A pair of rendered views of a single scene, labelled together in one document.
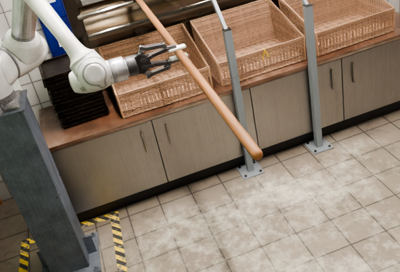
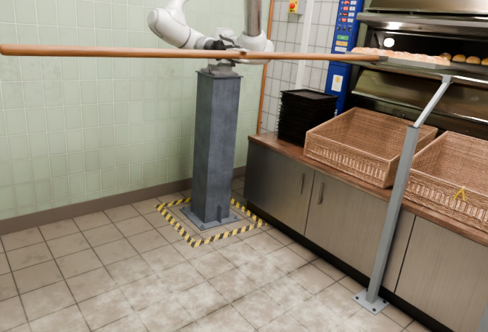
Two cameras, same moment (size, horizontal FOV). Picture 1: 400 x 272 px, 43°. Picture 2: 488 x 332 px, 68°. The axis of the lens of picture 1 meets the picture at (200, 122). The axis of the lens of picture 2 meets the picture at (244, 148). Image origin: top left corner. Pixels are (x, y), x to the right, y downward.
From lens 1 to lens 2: 1.78 m
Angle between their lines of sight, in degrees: 55
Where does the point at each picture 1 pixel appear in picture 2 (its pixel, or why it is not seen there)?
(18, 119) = (210, 82)
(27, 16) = (246, 13)
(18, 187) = (197, 131)
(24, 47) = (242, 39)
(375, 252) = not seen: outside the picture
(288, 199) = not seen: outside the picture
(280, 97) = (449, 258)
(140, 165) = (293, 202)
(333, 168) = not seen: outside the picture
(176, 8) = (441, 110)
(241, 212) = (301, 304)
